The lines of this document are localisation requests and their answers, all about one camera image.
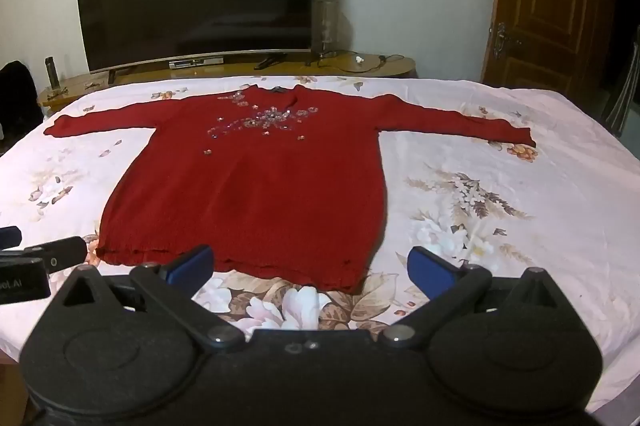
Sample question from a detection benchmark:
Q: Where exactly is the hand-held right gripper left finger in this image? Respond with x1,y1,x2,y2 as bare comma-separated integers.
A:
49,245,246,352

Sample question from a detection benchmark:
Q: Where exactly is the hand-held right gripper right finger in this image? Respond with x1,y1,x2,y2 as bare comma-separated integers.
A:
378,246,568,351

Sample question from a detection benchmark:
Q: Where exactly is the dark slim bottle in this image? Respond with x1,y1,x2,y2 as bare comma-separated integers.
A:
45,56,62,90

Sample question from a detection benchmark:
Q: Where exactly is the clear glass vase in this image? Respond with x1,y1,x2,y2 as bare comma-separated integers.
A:
312,0,341,56

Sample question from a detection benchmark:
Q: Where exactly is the black cable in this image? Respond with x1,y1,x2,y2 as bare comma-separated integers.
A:
305,50,406,73

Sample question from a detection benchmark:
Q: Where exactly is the metal door handle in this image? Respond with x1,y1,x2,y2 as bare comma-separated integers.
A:
492,22,523,57

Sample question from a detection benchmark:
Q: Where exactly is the floral white bedsheet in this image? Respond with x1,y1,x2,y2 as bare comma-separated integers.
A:
0,75,640,412

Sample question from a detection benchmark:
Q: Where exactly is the silver set-top box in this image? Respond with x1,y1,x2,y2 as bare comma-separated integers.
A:
169,56,224,70

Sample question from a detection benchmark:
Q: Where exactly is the wooden television stand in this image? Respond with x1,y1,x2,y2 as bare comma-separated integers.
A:
37,53,417,117

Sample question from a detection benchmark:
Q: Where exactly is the black cloth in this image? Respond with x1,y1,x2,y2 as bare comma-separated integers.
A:
0,60,41,149

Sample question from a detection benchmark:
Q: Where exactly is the red beaded sweater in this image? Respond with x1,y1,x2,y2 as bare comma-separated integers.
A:
44,84,537,294

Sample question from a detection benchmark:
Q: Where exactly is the grey metal frame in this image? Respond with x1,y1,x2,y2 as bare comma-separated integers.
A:
602,51,640,137

